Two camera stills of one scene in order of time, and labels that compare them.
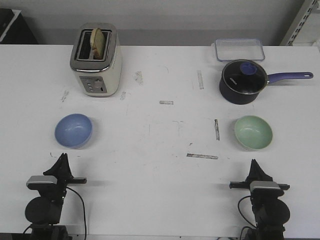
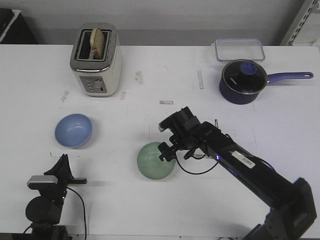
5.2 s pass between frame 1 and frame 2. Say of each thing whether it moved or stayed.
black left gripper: stayed
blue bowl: stayed
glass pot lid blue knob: stayed
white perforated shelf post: stayed
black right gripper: moved
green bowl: moved
